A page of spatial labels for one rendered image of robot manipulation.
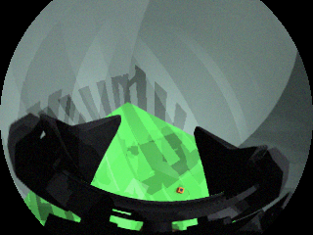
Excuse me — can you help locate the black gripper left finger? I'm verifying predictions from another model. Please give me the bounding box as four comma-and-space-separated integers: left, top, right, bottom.
40, 114, 121, 184

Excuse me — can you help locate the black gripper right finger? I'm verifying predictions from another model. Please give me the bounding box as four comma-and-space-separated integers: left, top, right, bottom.
195, 125, 267, 196

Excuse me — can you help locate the orange block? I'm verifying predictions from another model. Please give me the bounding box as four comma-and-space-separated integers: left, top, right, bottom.
176, 187, 184, 193

